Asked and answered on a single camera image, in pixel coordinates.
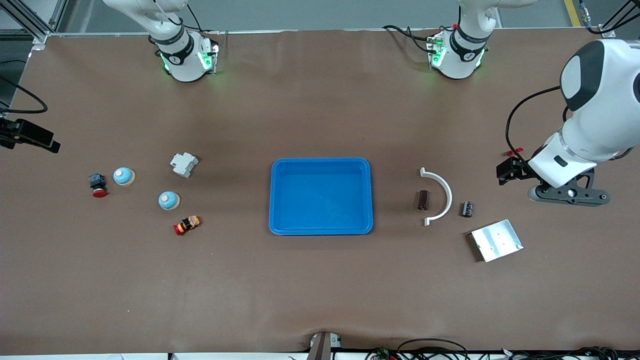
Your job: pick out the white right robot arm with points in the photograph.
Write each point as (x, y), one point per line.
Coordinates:
(180, 60)

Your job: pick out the red yellow emergency stop button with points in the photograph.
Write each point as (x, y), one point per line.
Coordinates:
(187, 224)

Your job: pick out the light blue dome bell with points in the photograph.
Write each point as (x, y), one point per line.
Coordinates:
(123, 176)
(168, 200)

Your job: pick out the square aluminium plate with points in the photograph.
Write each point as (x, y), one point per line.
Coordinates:
(497, 241)

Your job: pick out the white curved bracket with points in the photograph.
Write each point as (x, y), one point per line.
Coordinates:
(450, 199)

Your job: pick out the aluminium frame profile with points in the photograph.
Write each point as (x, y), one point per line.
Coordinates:
(617, 20)
(30, 25)

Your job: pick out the brown table mat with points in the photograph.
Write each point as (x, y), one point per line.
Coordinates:
(320, 290)

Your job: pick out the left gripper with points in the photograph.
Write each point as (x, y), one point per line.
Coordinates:
(518, 170)

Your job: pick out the brown cylindrical capacitor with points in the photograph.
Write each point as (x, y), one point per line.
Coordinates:
(423, 200)

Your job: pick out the metal mounting post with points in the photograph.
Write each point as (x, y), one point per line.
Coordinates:
(320, 350)

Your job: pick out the black cylindrical capacitor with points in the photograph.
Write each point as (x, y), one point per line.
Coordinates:
(467, 209)

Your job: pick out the white circuit breaker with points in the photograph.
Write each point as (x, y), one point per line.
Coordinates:
(184, 165)

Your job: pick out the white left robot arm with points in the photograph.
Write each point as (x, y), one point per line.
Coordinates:
(610, 100)

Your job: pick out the blue plastic tray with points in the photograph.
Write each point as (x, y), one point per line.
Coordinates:
(320, 200)

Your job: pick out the red mushroom push button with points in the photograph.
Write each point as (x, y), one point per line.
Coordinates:
(97, 182)

